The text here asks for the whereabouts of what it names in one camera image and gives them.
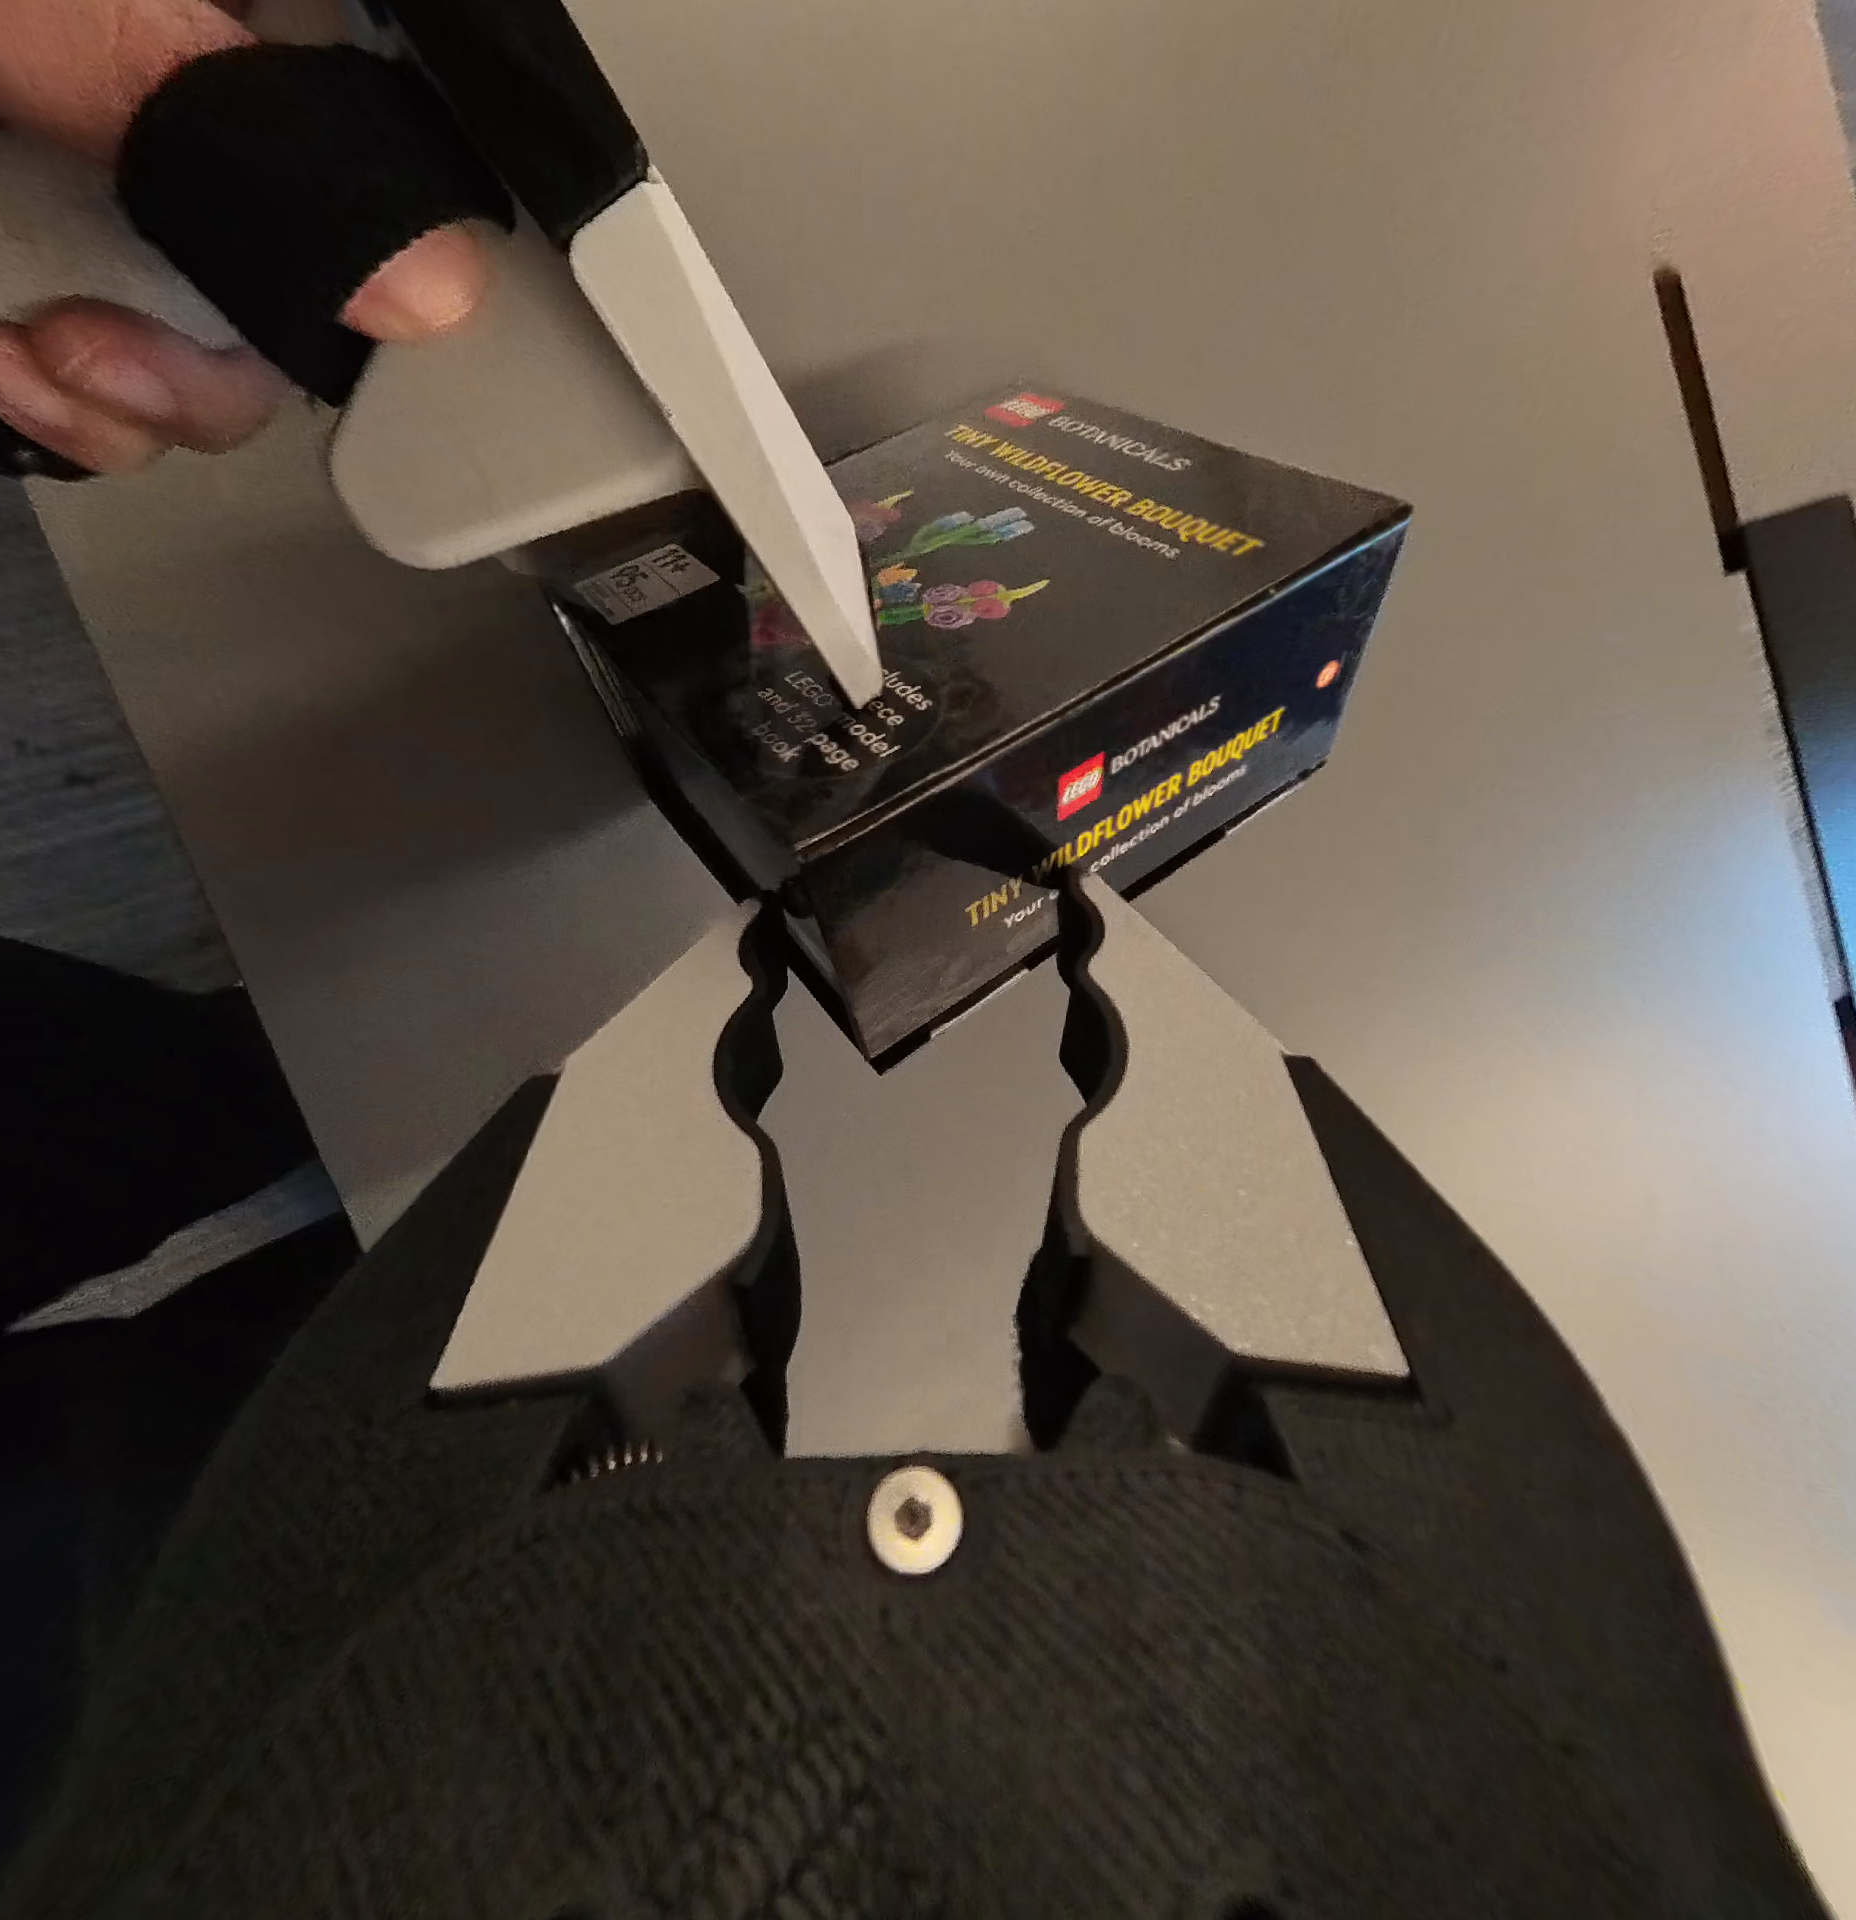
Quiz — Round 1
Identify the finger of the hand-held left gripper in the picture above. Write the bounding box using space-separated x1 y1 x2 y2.
565 167 892 710

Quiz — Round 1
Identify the person's left hand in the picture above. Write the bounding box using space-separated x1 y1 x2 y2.
0 0 500 468

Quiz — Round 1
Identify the black lego flower box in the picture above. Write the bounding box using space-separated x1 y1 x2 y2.
543 379 1411 1071

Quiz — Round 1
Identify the black flat panel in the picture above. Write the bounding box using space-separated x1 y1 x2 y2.
1724 495 1856 1218

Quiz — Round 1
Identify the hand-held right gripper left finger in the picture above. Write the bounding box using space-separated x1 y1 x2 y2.
429 898 806 1453

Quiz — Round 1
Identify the person's dark jacket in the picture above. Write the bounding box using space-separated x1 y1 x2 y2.
0 928 375 1909

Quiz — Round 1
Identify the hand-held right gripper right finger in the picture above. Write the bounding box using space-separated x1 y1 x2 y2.
1021 875 1411 1453

